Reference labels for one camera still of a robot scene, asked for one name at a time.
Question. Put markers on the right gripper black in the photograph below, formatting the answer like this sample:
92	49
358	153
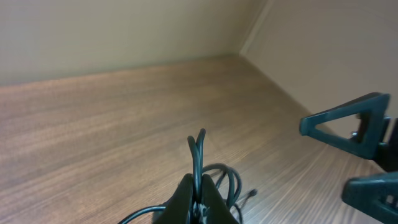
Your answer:
374	195

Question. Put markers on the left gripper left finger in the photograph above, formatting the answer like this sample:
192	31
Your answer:
177	210

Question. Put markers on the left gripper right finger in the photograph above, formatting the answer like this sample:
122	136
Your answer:
216	211

